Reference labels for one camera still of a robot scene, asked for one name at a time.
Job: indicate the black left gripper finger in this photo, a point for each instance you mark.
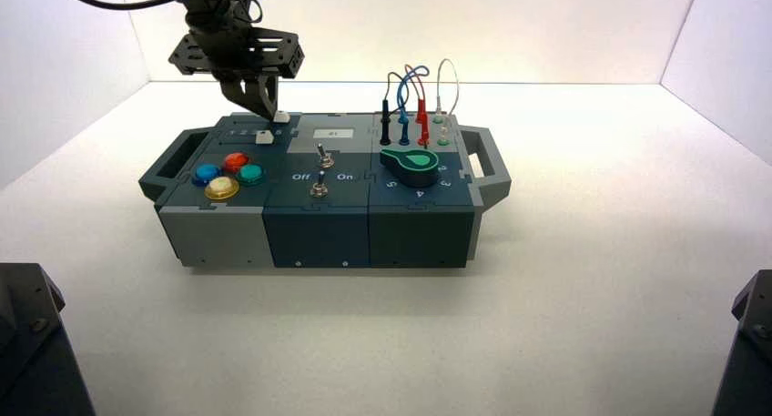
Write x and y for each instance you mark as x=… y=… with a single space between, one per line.
x=266 y=96
x=236 y=93

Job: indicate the small white display window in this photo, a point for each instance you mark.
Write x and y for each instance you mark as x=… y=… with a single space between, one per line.
x=333 y=134

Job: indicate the yellow round push button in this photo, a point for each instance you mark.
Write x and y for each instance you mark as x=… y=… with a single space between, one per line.
x=222 y=189

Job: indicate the green round push button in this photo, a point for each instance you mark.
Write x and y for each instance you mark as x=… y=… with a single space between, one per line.
x=251 y=173

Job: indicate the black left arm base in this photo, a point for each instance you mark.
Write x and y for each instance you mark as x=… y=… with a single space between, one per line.
x=27 y=347

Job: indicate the grey and teal control box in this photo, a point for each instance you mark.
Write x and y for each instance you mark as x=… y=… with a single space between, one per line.
x=315 y=232

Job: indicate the red round push button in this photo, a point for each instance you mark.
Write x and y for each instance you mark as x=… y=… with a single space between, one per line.
x=236 y=162

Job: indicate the blue round push button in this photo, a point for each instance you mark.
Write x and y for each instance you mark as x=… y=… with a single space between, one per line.
x=206 y=174

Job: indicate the green and black rotary knob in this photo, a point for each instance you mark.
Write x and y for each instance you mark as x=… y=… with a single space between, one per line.
x=410 y=166

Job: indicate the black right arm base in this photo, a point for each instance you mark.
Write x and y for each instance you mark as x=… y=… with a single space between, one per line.
x=748 y=353

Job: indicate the metal toggle switch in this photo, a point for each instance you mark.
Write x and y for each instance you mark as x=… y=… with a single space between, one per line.
x=319 y=187
x=324 y=158

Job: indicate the white slider knob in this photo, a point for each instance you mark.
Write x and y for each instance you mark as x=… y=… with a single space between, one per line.
x=263 y=137
x=281 y=118

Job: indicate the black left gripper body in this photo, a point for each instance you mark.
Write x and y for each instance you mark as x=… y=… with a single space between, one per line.
x=229 y=45

